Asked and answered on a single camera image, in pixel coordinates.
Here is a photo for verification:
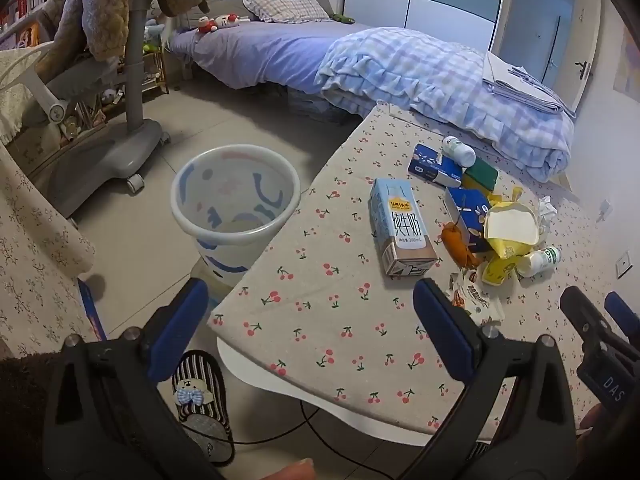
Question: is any white patterned plastic bin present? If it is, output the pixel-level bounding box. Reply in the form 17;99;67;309
171;144;302;281

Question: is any striped slipper with bear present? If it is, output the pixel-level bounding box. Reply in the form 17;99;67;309
171;350;236;463

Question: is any cherry print tablecloth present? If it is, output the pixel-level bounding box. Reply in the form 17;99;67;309
207;100;640;436

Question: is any checked frilled pillow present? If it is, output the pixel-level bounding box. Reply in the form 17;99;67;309
243;0;331;24

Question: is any white table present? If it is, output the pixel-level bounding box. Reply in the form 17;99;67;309
216;335;436;436

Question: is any grey rolling stand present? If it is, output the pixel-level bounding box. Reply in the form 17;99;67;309
0;0;173;218

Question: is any white and orange snack wrapper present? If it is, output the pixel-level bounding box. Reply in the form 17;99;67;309
446;268;507;328

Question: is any light blue milk carton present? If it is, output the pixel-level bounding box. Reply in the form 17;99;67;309
369;177;440;279

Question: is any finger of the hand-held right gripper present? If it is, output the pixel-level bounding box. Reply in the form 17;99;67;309
560;286;610;343
604;291;640;343

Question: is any person's right hand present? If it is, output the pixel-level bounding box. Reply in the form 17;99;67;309
577;402;615;435

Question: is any floral print cloth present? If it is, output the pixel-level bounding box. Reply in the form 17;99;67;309
0;145;96;356

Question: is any small white drink bottle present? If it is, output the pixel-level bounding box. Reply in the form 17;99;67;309
516;246;562;277

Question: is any wooden shelf with toys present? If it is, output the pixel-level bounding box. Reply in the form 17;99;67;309
100;17;171;106

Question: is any black cable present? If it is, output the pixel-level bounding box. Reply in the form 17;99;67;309
227;399;401;478

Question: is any yellow torn paper wrapper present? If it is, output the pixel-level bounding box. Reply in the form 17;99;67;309
480;187;546;286

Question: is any white door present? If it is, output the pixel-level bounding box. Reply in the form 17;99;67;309
492;0;601;111

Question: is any blue checked blanket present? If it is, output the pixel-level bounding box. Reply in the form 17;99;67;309
317;27;576;183

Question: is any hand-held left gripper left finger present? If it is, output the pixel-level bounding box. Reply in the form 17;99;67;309
42;277;231;480

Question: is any purple fleece garment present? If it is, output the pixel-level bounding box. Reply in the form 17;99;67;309
37;0;131;76

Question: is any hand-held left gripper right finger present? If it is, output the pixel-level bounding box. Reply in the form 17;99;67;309
400;277;583;480

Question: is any folded striped cloth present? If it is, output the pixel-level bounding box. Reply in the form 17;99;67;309
481;51;577;120

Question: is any closed dark blue box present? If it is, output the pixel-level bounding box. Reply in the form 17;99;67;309
407;143;463;188

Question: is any green and yellow sponge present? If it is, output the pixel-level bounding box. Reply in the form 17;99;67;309
461;157;500;195

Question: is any white bottle with green label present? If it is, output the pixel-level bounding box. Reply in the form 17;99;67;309
441;135;477;167

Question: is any person's left hand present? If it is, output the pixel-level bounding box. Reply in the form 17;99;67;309
260;457;317;480

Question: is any bookshelf with books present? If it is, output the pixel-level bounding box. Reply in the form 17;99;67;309
0;0;66;46

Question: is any wall poster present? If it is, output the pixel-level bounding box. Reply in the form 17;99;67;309
612;27;640;96

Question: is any bed with purple sheet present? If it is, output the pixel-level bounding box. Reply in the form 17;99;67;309
167;0;576;186

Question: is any torn dark blue box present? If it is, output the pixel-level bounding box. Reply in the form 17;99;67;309
444;187;493;253

